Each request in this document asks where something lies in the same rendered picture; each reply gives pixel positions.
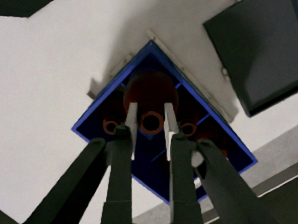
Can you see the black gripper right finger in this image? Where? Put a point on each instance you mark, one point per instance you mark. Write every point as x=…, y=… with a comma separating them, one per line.
x=234, y=201

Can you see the blue crate with dividers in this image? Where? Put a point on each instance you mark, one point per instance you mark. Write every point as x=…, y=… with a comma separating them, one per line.
x=146, y=167

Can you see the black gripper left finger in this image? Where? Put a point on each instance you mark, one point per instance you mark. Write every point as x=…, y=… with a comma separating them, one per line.
x=69, y=198

